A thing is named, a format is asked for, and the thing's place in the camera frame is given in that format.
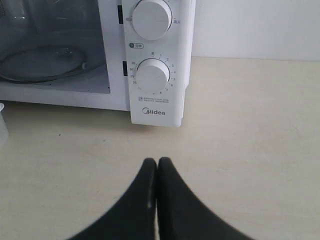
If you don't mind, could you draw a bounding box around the white Midea microwave oven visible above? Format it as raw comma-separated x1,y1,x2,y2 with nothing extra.
0,0,196,127

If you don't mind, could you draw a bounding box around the glass turntable plate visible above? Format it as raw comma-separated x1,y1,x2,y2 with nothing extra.
0,45,88,83

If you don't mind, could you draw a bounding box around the lower white timer knob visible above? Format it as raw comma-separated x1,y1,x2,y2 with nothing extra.
135,58,170,94

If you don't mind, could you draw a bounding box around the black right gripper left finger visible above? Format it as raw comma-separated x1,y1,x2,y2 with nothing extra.
70,158,157,240

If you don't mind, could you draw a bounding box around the white plastic lidded container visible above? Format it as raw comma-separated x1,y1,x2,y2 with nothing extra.
0,103,9,146

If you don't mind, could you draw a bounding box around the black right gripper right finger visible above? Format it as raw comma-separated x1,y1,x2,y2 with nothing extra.
156,157,251,240

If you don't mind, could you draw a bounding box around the upper white power knob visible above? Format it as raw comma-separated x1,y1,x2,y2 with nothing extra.
132,0,173,41

